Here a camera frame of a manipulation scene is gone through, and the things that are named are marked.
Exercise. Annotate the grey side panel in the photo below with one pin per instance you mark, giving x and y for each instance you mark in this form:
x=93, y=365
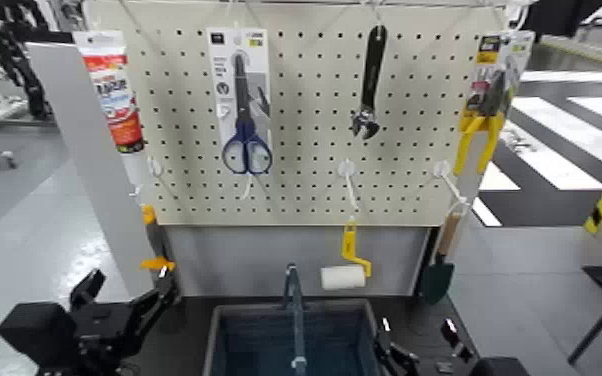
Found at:
x=91, y=173

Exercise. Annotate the black adjustable wrench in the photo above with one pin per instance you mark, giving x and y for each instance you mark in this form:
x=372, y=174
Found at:
x=370, y=78

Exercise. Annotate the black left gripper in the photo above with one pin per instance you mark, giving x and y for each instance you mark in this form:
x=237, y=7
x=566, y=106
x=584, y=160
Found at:
x=70, y=336

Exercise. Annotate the blue plastic crate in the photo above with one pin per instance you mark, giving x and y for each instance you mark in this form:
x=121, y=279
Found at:
x=259, y=341

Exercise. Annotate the blue scissors in package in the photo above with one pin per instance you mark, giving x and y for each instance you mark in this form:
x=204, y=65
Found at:
x=240, y=94

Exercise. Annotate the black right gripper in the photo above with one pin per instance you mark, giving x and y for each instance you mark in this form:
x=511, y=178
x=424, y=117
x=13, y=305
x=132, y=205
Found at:
x=498, y=367

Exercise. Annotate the white red sealant tube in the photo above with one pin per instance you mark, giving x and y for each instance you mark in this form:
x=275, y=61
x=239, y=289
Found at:
x=114, y=94

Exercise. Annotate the white pegboard hook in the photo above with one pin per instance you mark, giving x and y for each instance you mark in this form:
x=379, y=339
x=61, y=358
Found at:
x=450, y=184
x=348, y=181
x=155, y=168

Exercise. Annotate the yellow pliers in package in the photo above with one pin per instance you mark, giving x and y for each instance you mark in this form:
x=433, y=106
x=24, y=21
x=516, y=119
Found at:
x=490, y=94

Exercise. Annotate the grey back panel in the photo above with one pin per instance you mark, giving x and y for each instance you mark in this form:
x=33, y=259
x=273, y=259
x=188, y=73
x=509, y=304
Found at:
x=248, y=257

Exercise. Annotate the beige pegboard panel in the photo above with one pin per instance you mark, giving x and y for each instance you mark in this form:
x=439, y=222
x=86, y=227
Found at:
x=311, y=105

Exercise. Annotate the orange grey clamp tool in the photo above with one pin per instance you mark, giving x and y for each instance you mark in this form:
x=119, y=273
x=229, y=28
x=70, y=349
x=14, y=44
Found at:
x=154, y=241

